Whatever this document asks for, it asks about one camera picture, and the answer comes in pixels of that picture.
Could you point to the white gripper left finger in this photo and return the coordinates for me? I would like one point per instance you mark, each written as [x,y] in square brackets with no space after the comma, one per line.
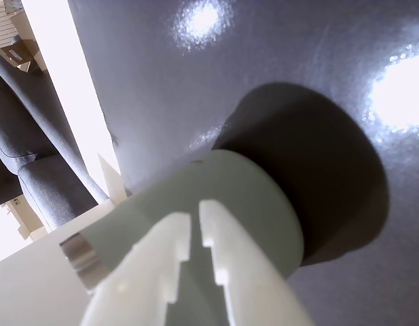
[127,271]

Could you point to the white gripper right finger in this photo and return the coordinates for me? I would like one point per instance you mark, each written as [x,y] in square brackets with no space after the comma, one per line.
[250,271]

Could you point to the pale green steel-rimmed cup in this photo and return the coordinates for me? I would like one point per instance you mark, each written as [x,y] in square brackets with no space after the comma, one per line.
[229,190]

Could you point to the grey fabric sofa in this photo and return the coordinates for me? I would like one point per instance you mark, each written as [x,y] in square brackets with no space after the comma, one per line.
[12,119]

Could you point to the dark grey table mat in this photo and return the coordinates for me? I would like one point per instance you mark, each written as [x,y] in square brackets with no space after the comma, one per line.
[155,74]

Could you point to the brown cardboard box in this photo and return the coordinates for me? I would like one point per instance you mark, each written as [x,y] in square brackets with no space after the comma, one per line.
[20,56]

